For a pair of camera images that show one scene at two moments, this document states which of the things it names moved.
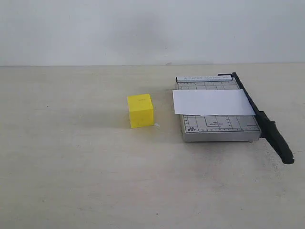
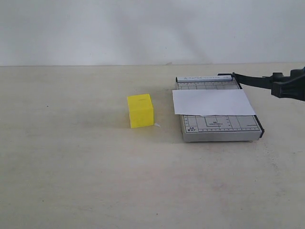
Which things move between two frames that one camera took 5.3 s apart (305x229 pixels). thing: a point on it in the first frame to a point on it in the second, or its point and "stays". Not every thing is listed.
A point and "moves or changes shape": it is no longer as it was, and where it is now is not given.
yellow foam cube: x=141 y=110 stays
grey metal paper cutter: x=217 y=109 moves or changes shape
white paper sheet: x=211 y=102 stays
